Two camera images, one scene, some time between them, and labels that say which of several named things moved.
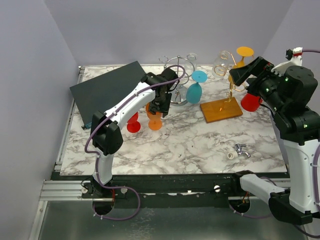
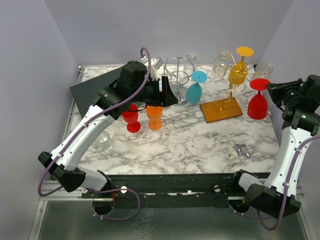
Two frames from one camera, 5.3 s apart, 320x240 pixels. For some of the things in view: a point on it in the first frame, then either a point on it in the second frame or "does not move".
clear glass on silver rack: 191,65 does not move
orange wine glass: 155,122 does not move
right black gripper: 240,74 to 276,90
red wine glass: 133,125 does not move
